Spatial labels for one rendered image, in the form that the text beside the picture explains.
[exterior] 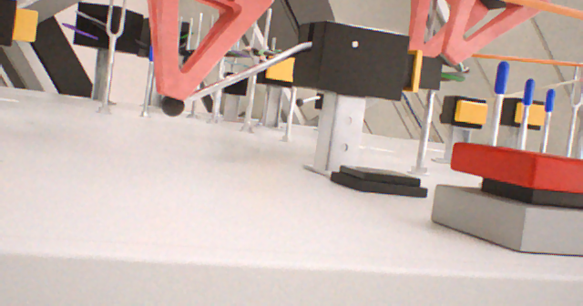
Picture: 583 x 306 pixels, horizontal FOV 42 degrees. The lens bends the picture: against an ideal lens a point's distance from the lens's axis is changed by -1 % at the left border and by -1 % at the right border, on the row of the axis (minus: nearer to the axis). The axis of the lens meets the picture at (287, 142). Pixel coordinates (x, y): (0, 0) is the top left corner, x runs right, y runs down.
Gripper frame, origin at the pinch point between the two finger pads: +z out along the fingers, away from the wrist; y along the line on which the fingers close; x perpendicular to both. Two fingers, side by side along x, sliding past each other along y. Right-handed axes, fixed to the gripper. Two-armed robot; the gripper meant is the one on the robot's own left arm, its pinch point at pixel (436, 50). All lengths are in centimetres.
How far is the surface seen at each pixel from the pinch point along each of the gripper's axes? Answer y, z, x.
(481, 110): 18.7, -10.1, -20.1
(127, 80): 719, -151, -156
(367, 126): 457, -182, -271
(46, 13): 98, -9, 11
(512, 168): -19.0, 12.5, 6.7
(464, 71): 0.4, -0.6, -3.0
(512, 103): 36, -24, -37
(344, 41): -1.6, 4.9, 6.7
